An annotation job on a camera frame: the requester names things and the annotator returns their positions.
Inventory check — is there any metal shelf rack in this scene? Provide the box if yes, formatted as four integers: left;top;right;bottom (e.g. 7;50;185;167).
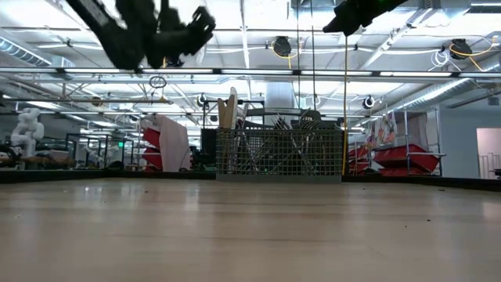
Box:
402;107;447;177

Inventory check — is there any grey mesh cutlery basket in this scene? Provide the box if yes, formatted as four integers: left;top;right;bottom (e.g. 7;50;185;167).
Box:
214;108;344;184

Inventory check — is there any black frame workcell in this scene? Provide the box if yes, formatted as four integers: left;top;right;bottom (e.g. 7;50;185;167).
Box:
65;132;136;170

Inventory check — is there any pale leaning board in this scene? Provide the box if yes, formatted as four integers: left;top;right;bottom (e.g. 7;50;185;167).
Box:
156;114;192;172

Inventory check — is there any red plastic bin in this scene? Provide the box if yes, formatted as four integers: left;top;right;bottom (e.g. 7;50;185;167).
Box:
373;143;440;173

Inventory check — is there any red bin stack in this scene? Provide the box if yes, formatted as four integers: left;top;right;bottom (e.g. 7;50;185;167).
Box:
141;117;164;172

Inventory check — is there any black equipment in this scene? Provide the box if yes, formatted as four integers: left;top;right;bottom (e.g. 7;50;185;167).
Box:
189;128;217;172

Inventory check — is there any silver fork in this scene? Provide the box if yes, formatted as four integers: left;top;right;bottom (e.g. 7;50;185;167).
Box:
272;113;293;130

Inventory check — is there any colourful poster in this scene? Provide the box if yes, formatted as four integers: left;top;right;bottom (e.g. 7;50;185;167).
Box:
366;111;396;148

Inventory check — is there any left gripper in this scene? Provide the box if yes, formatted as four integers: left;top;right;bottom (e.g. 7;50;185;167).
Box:
146;0;218;70

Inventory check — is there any black hanging cable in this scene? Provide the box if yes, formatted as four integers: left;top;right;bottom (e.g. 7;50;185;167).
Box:
295;0;301;110
311;0;316;113

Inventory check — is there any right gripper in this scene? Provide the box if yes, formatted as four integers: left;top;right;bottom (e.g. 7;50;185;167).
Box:
322;0;392;38

